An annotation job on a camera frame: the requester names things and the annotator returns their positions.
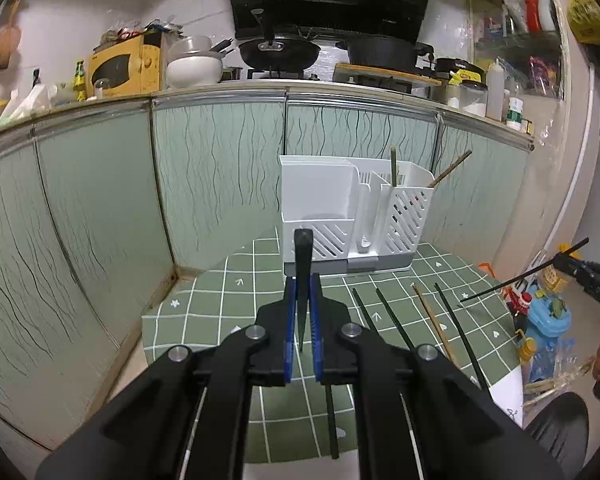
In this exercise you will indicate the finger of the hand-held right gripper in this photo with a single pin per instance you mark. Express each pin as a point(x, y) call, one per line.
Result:
point(569, 263)

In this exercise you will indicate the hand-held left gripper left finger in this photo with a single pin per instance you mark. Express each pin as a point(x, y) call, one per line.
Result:
point(290, 332)

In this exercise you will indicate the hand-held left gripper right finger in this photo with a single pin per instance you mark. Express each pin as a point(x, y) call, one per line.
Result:
point(316, 332)

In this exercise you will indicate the light wooden chopstick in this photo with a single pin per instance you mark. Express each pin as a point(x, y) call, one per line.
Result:
point(432, 321)

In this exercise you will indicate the white plastic utensil holder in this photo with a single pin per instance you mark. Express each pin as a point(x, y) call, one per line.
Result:
point(320, 195)

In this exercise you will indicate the clear jar with yellow lid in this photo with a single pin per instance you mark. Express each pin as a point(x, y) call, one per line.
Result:
point(555, 280)

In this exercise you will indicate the blue plastic toy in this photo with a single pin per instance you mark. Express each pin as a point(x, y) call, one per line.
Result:
point(547, 322)

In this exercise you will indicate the green checked tablecloth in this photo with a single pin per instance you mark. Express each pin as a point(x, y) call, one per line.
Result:
point(250, 280)

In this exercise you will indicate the brown wooden chopstick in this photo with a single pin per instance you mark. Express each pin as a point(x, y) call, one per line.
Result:
point(451, 169)

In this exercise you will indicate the black stool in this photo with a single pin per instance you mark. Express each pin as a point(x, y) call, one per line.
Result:
point(560, 435)

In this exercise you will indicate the white bottle with green label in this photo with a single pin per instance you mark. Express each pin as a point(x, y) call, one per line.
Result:
point(515, 115)

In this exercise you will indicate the dark green chopstick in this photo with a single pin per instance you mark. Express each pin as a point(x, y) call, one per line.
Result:
point(394, 167)

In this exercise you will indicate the white squeeze bottle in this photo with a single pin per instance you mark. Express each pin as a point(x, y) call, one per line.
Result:
point(495, 92)

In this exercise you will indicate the glass jar with white powder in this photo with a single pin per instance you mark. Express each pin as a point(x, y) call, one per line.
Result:
point(474, 102)

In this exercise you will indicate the yellow plastic bag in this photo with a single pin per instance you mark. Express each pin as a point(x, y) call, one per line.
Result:
point(587, 17)

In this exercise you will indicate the gas stove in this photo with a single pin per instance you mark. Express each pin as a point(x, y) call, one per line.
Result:
point(300, 75)

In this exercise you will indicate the wooden cutting board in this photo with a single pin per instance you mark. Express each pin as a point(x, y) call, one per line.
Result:
point(380, 76)

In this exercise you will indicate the black wok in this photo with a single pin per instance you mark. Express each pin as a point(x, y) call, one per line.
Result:
point(280, 55)

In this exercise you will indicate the black cooking pot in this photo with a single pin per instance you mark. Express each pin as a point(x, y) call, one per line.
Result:
point(385, 52)

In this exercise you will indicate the white lidded pot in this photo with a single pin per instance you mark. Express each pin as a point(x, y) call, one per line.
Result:
point(195, 67)

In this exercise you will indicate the yellow microwave oven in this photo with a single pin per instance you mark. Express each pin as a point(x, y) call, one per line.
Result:
point(125, 65)

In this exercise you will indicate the green glass bottle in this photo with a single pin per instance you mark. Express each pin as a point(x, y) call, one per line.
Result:
point(80, 82)

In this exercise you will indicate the white plastic bag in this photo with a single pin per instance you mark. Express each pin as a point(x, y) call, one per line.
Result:
point(25, 105)

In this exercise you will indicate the white wall pipe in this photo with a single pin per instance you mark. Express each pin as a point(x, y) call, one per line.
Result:
point(580, 160)

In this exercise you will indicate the wall shelf with packets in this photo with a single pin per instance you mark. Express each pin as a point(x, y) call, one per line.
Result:
point(520, 25)

